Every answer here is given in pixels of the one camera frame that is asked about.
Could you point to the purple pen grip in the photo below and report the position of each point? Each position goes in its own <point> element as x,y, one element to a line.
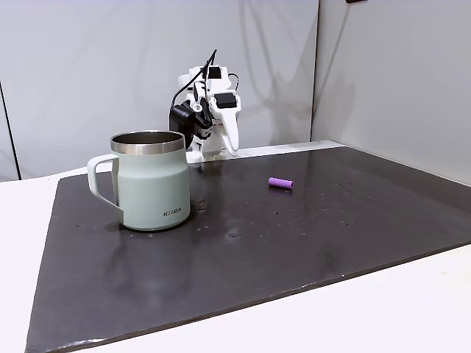
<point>280,182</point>

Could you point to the pale green steel-rimmed mug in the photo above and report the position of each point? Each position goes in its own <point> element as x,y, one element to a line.
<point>152,184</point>

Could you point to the dark grey table mat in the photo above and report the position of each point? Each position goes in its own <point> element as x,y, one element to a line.
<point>239,257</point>

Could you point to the black object at ceiling edge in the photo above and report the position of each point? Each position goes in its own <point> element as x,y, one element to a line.
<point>356,1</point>

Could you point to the black camera box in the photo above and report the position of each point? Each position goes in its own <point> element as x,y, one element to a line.
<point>182,120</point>

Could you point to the black thin wall strip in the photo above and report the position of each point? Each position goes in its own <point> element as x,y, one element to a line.
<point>8,127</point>

